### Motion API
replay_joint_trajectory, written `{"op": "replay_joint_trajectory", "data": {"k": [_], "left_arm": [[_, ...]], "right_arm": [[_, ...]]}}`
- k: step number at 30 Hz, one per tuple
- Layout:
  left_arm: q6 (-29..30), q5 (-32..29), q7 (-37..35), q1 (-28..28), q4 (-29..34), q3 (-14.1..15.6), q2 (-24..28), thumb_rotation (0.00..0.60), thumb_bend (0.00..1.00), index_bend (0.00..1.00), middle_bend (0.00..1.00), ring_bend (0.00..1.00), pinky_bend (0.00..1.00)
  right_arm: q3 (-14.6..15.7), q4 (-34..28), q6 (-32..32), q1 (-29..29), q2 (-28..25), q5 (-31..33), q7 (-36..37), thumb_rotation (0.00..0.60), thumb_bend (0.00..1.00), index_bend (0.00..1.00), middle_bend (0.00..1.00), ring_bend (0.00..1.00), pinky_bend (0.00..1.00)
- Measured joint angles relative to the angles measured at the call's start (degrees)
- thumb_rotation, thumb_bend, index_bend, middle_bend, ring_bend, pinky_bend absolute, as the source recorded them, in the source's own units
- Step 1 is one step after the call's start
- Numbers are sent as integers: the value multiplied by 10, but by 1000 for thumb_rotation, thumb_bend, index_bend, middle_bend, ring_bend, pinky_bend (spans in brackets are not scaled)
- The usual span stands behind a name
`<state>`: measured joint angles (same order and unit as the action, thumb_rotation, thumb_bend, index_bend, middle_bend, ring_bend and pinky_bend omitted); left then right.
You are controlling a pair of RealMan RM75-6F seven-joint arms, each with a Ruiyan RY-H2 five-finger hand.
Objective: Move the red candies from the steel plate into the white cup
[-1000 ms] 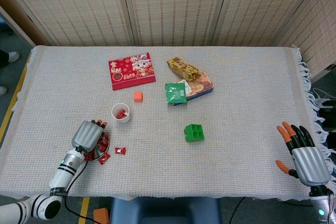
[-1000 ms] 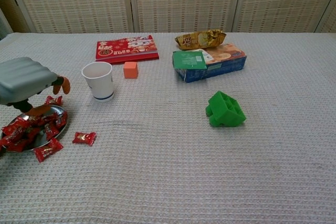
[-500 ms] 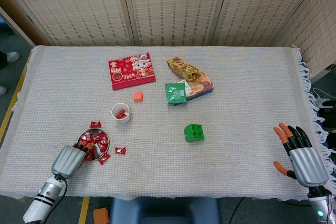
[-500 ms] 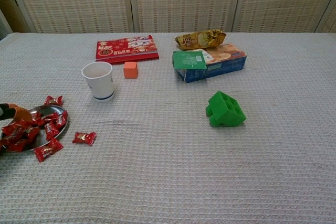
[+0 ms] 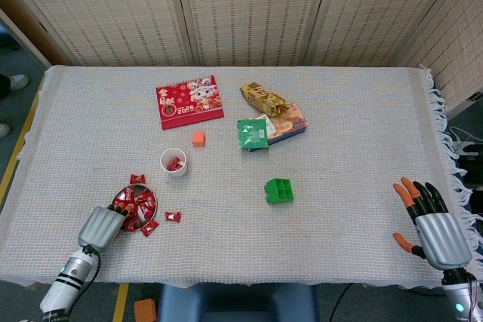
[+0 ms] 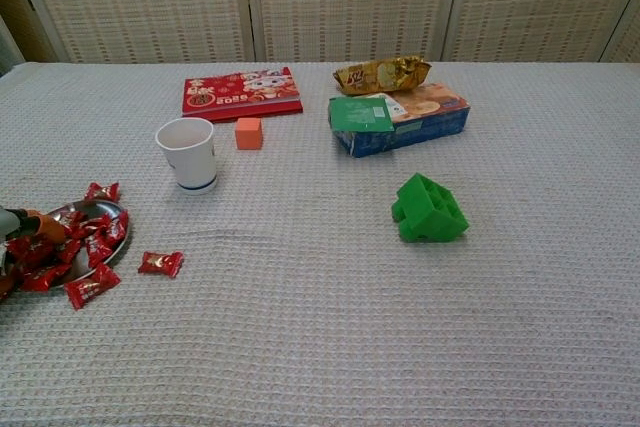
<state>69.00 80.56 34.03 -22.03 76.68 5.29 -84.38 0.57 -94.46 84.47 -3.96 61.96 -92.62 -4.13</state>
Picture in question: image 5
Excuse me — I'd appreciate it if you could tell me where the white woven tablecloth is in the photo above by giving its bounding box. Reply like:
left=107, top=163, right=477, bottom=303
left=0, top=64, right=483, bottom=289

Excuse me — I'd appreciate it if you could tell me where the gold snack bag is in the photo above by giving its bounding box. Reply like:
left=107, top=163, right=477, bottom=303
left=239, top=81, right=291, bottom=118

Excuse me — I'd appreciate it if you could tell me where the left robot hand silver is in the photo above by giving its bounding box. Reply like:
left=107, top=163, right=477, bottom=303
left=77, top=203, right=134, bottom=254

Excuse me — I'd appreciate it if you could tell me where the red desk calendar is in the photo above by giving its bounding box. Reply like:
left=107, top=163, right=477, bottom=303
left=155, top=75, right=226, bottom=131

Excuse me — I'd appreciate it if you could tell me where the white paper cup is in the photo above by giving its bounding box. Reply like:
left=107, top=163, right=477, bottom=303
left=159, top=147, right=189, bottom=178

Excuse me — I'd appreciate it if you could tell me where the woven folding screen panel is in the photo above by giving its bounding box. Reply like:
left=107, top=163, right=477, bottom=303
left=0, top=0, right=199, bottom=69
left=303, top=0, right=467, bottom=69
left=394, top=0, right=483, bottom=119
left=171, top=0, right=335, bottom=69

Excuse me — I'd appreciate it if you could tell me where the green foil packet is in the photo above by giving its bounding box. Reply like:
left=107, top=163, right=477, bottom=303
left=236, top=118, right=270, bottom=151

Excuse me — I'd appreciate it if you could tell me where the green building block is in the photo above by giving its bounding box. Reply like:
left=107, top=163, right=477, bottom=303
left=264, top=177, right=295, bottom=204

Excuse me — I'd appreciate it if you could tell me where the right robot hand silver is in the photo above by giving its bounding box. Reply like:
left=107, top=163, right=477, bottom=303
left=392, top=176, right=472, bottom=271

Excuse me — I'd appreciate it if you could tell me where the orange floor block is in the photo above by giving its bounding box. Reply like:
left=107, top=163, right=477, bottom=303
left=134, top=298, right=158, bottom=322

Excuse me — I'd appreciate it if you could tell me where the black floor cable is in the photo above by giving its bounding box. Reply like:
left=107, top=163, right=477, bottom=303
left=328, top=283, right=354, bottom=322

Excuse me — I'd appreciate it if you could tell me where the brown folding screen panel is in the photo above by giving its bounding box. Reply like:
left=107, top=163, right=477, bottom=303
left=0, top=0, right=72, bottom=70

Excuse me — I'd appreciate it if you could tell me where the blue biscuit box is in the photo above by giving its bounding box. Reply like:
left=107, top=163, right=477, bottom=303
left=247, top=102, right=309, bottom=153

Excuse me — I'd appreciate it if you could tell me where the white cable bundle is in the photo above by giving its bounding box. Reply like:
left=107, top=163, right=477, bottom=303
left=448, top=125, right=483, bottom=157

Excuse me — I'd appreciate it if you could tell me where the round metal plate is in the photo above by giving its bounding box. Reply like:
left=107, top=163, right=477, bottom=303
left=112, top=183, right=158, bottom=233

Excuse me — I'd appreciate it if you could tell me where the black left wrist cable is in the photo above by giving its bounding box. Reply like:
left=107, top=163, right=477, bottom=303
left=67, top=245, right=103, bottom=317

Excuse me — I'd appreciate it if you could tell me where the black box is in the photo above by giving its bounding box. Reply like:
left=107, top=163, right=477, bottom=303
left=458, top=154, right=483, bottom=187

